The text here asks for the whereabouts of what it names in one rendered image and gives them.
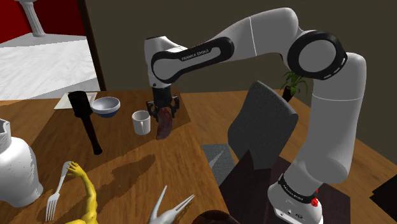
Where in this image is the dark brown round object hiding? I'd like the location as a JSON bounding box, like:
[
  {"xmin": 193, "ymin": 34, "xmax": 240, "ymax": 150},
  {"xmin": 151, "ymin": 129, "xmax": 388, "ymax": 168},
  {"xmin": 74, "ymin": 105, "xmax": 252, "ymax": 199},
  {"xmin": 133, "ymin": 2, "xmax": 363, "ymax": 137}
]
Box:
[{"xmin": 191, "ymin": 209, "xmax": 241, "ymax": 224}]

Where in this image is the blue and white bowl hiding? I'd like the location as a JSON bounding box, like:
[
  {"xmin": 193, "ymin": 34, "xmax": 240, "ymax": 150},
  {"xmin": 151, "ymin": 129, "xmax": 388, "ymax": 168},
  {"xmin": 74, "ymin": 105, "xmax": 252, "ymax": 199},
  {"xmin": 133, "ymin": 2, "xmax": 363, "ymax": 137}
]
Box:
[{"xmin": 91, "ymin": 96, "xmax": 122, "ymax": 119}]

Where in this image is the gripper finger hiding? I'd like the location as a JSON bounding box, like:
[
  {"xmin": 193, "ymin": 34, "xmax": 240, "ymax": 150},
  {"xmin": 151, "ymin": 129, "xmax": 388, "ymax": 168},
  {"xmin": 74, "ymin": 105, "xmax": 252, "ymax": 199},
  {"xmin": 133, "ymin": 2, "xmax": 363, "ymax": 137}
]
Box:
[
  {"xmin": 168, "ymin": 95, "xmax": 181, "ymax": 119},
  {"xmin": 146, "ymin": 100, "xmax": 160, "ymax": 120}
]

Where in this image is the grey chair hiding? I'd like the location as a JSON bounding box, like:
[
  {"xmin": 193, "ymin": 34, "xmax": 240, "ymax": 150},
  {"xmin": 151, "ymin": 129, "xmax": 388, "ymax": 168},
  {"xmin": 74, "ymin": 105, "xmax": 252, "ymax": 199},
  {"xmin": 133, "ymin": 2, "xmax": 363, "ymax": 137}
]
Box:
[{"xmin": 201, "ymin": 80, "xmax": 300, "ymax": 187}]

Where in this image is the black pepper mill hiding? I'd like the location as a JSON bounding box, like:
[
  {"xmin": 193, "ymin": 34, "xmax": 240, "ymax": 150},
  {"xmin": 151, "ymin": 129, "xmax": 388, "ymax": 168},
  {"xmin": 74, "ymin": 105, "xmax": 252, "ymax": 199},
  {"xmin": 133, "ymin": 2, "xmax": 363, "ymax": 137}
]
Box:
[{"xmin": 67, "ymin": 90, "xmax": 104, "ymax": 156}]

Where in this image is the white vase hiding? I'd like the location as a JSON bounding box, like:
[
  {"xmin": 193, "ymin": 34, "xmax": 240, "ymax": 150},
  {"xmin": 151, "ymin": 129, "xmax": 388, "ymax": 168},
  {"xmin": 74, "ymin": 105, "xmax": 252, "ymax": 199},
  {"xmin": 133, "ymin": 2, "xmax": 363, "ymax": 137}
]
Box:
[{"xmin": 0, "ymin": 118, "xmax": 45, "ymax": 208}]

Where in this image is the dark brown door frame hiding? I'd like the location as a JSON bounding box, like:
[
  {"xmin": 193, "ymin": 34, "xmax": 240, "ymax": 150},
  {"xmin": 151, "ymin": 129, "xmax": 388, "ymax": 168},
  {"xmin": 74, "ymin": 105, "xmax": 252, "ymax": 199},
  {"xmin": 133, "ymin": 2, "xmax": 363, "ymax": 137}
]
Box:
[{"xmin": 76, "ymin": 0, "xmax": 107, "ymax": 92}]

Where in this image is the white cup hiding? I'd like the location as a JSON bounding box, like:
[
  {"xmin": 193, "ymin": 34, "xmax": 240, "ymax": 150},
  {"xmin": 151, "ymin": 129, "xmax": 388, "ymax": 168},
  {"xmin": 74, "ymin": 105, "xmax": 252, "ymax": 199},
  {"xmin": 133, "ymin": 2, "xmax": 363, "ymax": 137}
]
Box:
[{"xmin": 131, "ymin": 109, "xmax": 152, "ymax": 136}]

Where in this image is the green potted plant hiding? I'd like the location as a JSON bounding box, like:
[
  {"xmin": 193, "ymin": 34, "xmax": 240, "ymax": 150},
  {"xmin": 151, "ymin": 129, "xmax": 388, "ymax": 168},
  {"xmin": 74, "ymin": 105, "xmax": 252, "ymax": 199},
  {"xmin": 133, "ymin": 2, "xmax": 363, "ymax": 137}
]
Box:
[{"xmin": 280, "ymin": 71, "xmax": 310, "ymax": 104}]

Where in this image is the white pedestal column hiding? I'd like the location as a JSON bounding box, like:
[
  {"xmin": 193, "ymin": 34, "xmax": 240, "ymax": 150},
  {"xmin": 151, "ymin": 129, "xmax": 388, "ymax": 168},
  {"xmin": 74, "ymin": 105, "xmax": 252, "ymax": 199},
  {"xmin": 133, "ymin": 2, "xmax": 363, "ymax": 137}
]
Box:
[{"xmin": 15, "ymin": 0, "xmax": 47, "ymax": 38}]

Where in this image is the silver fork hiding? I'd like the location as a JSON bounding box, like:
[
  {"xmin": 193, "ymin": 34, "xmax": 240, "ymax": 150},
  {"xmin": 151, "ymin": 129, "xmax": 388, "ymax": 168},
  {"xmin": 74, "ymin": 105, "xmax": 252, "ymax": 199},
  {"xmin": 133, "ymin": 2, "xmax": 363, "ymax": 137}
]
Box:
[{"xmin": 45, "ymin": 160, "xmax": 73, "ymax": 223}]

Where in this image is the dark robot stand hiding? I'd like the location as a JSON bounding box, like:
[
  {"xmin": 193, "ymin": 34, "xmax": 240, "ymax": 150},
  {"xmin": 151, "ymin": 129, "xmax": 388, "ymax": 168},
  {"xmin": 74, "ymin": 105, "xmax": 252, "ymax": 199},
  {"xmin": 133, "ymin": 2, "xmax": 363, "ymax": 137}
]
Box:
[{"xmin": 218, "ymin": 150, "xmax": 352, "ymax": 224}]

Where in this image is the white square plate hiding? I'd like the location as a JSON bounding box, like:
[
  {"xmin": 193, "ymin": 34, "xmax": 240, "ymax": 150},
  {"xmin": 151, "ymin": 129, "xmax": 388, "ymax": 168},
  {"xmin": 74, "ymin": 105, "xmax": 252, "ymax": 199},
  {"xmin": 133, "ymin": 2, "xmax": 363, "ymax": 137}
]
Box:
[{"xmin": 53, "ymin": 92, "xmax": 99, "ymax": 111}]

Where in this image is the dark red oblong object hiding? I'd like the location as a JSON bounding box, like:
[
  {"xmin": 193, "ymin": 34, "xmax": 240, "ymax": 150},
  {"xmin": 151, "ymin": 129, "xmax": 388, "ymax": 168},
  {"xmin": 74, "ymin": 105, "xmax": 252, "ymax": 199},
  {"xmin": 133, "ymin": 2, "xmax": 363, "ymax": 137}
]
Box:
[{"xmin": 155, "ymin": 106, "xmax": 174, "ymax": 141}]

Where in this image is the yellow figure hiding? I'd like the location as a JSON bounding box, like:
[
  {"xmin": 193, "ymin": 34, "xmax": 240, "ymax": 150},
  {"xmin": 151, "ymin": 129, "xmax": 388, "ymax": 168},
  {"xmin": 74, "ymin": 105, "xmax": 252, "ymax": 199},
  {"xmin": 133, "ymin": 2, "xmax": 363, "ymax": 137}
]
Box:
[{"xmin": 64, "ymin": 161, "xmax": 99, "ymax": 224}]

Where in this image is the wooden table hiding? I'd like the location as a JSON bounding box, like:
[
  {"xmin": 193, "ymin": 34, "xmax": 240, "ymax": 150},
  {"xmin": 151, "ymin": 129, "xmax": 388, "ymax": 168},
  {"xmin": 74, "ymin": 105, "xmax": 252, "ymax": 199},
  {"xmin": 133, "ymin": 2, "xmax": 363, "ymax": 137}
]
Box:
[{"xmin": 0, "ymin": 89, "xmax": 231, "ymax": 224}]

